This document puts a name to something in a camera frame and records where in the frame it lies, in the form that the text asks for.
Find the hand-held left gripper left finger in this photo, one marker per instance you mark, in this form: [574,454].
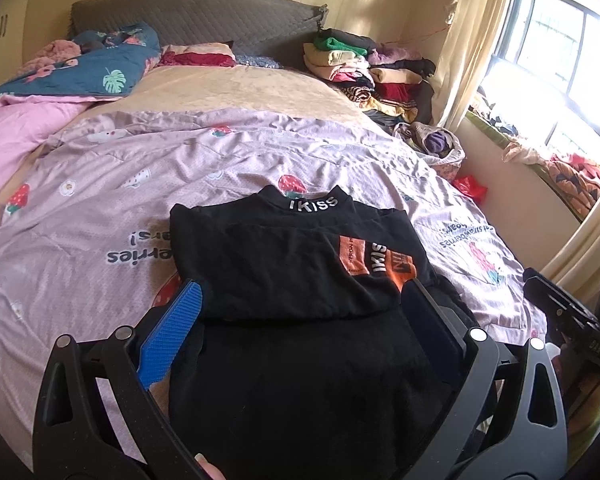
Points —
[172,330]

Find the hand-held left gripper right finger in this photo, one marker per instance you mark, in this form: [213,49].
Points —
[430,327]

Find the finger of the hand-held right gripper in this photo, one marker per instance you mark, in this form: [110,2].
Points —
[570,320]

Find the black sweater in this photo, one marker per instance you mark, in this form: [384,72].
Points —
[280,360]

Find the heap of assorted clothes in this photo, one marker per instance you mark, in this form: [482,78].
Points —
[495,110]

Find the pile of folded clothes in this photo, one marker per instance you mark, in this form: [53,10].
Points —
[370,75]

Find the person's left hand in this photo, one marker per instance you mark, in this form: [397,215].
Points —
[211,469]

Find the light green cloth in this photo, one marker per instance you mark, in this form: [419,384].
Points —
[592,410]

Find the orange patterned cloth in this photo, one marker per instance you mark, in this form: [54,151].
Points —
[580,177]

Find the red plastic bag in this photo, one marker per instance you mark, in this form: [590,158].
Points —
[470,187]

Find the lilac printed bedsheet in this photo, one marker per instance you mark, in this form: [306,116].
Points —
[105,200]

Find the peach cloth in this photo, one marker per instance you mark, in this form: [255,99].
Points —
[522,154]

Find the bundle with purple cloth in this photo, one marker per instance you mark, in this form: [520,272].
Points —
[437,142]

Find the window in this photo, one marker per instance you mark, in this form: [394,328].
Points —
[555,50]

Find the beige blanket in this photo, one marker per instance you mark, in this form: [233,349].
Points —
[240,90]

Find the pink quilt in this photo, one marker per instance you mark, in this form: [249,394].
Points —
[10,140]

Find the cream curtain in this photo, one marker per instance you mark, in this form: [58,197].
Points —
[475,50]

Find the blue floral quilt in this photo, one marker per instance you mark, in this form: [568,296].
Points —
[95,70]

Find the red and pink pillow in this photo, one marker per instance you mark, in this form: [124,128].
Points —
[195,57]

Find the blue patterned pillow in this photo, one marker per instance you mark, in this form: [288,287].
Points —
[257,61]

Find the pink fluffy cloth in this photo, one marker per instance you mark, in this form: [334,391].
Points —
[55,52]

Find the grey quilted headboard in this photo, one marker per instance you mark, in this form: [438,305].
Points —
[190,17]

